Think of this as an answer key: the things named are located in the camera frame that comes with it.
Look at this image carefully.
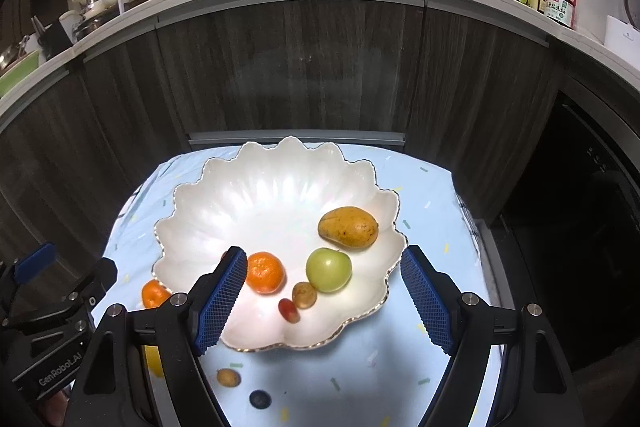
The steel pan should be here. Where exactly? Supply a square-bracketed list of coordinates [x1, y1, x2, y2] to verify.
[0, 36, 31, 70]

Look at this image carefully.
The green basin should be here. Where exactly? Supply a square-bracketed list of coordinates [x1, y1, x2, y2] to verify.
[0, 52, 41, 100]

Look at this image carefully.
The black utensil holder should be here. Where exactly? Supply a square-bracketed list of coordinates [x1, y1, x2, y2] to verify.
[37, 27, 76, 60]

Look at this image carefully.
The dark wood cabinet door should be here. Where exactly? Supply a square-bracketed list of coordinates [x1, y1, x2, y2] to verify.
[405, 0, 563, 208]
[82, 24, 193, 218]
[0, 62, 131, 268]
[157, 0, 426, 142]

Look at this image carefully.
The small red date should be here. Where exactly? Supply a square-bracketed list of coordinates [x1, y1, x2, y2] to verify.
[277, 298, 301, 324]

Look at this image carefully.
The yellow lemon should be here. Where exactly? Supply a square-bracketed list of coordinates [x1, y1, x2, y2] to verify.
[144, 344, 166, 378]

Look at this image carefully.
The yellow mango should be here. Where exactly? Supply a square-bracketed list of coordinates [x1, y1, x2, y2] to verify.
[318, 206, 379, 250]

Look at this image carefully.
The green apple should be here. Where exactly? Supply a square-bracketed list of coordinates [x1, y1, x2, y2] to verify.
[305, 248, 352, 294]

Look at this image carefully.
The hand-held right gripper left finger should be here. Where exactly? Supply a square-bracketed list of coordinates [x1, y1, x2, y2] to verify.
[65, 246, 249, 427]

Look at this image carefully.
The light blue printed cloth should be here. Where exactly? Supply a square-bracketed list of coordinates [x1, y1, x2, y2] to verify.
[97, 142, 516, 427]

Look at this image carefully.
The white scalloped bowl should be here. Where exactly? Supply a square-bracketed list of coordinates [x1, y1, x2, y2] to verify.
[152, 136, 408, 353]

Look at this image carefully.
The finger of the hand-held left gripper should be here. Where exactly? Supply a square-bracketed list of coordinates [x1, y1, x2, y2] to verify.
[60, 257, 118, 308]
[0, 243, 57, 308]

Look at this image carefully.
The orange tangerine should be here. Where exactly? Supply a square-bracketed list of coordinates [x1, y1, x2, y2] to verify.
[141, 279, 173, 309]
[246, 252, 287, 295]

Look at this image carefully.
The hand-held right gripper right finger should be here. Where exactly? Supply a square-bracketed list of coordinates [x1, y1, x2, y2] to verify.
[400, 246, 586, 427]

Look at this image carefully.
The grey cabinet plinth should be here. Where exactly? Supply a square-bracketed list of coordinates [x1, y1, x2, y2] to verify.
[187, 131, 407, 154]

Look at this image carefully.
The white box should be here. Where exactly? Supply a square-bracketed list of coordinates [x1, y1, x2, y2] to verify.
[604, 14, 640, 72]

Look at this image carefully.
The steel pot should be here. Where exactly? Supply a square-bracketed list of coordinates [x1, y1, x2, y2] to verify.
[75, 12, 118, 40]

